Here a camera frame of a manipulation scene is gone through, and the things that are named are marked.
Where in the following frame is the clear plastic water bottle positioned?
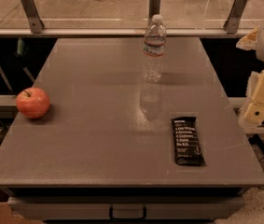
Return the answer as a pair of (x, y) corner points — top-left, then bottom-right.
(143, 14), (166, 83)

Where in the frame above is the black snack bar wrapper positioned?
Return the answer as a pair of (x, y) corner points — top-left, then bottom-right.
(171, 117), (205, 166)

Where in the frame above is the grey table drawer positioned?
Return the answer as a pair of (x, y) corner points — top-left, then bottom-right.
(7, 197), (244, 221)

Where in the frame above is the red apple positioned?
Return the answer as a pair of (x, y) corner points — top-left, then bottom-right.
(16, 88), (50, 119)

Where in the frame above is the cardboard box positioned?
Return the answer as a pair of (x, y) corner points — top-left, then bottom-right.
(0, 190), (42, 224)

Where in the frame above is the right metal bracket post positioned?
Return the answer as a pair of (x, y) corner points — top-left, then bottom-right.
(223, 0), (248, 34)

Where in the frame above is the metal bracket post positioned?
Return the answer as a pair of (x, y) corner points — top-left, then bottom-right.
(148, 0), (160, 21)
(223, 0), (248, 34)
(21, 0), (44, 34)

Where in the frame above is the middle metal bracket post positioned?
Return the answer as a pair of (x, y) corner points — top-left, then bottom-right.
(148, 0), (160, 21)

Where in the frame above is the black drawer handle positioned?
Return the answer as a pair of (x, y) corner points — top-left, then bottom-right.
(108, 206), (147, 221)

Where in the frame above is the left metal bracket post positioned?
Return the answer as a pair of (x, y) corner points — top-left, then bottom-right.
(21, 0), (44, 34)

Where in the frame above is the metal rail beam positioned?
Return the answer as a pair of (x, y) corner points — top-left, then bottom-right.
(0, 28), (251, 37)

